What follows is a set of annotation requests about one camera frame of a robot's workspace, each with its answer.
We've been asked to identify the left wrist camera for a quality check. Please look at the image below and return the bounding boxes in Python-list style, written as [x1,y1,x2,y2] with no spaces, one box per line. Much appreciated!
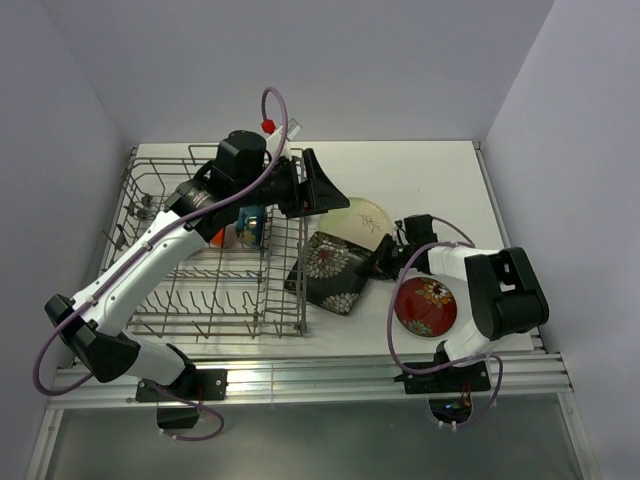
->
[261,118,302,159]

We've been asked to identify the orange bowl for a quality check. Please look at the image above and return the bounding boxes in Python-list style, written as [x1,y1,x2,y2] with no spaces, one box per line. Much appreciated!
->
[210,228,226,248]

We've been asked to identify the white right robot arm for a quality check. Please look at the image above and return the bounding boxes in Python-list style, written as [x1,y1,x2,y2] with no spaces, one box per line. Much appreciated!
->
[357,214,549,390]

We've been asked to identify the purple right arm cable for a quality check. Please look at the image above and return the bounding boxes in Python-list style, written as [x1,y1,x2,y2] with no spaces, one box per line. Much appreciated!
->
[387,214,504,429]

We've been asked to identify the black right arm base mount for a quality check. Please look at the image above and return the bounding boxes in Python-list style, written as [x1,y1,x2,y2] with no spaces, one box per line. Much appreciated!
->
[393,361,491,395]

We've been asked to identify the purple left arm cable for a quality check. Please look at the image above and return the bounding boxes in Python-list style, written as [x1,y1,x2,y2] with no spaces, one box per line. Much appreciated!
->
[32,87,290,442]

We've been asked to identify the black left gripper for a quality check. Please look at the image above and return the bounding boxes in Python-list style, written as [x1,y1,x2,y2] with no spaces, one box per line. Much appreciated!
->
[235,148,348,219]

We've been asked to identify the dark blue beige bowl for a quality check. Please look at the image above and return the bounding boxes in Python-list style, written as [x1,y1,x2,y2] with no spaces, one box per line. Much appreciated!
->
[235,206,265,249]

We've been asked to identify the black square floral plate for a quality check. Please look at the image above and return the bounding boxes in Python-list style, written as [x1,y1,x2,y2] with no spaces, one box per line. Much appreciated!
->
[283,232,373,316]

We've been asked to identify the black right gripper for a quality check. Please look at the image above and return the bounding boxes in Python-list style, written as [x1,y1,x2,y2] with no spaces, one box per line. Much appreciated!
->
[358,234,417,282]

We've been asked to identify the red round floral plate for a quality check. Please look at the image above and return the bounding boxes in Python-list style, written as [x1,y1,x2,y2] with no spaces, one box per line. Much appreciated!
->
[394,277,458,338]

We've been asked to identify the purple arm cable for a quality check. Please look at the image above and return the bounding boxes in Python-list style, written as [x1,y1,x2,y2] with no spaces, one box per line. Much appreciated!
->
[387,214,504,429]
[32,87,290,442]

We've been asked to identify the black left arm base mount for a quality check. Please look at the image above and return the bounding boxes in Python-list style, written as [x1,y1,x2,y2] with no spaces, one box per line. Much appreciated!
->
[135,368,228,403]

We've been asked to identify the aluminium table rail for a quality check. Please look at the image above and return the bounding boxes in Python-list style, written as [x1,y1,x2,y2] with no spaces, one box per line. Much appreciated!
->
[45,316,572,410]

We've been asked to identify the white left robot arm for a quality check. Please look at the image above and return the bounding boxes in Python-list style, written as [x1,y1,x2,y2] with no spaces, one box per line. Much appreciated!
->
[45,130,349,399]

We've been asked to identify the cream green round plate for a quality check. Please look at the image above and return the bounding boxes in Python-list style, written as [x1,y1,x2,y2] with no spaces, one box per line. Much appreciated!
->
[316,197,393,251]

